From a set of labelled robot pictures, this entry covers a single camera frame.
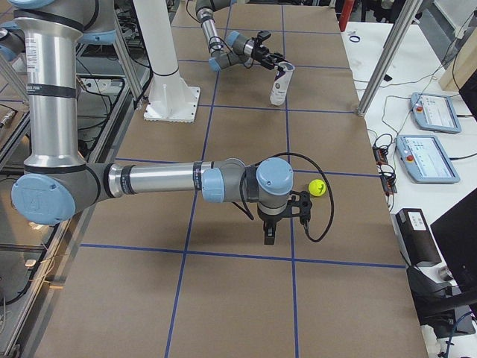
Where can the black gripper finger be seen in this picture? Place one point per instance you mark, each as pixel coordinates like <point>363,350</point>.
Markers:
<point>269,235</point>
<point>275,57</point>
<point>270,66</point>

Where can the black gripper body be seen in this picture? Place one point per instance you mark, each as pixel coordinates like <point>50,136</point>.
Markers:
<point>260,54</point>
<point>269,218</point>

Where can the clear tennis ball can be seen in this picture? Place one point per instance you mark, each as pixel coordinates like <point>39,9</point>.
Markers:
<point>283,76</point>

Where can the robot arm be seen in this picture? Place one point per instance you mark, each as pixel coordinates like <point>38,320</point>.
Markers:
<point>236,48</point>
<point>58,182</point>

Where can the yellow tennis ball near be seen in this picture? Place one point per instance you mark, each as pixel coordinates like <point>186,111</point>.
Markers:
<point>317,187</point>

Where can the black box with label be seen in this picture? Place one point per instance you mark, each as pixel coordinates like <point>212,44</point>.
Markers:
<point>417,238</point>

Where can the teach pendant near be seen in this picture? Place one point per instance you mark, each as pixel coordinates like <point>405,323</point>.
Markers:
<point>425,159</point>

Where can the teach pendant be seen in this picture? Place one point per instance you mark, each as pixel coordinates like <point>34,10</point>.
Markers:
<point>425,159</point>
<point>434,113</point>

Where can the teach pendant far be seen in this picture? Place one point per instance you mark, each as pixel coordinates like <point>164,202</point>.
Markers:
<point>434,113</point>

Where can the black computer monitor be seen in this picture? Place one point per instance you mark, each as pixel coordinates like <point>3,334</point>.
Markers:
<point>455,234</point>

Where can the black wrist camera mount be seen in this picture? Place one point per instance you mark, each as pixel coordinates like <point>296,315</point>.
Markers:
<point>261,37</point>
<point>299,205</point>

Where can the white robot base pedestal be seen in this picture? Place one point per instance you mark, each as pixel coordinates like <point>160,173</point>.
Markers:
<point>169,98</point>

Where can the aluminium frame post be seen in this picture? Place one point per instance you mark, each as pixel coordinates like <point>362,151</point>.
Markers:
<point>390,48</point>

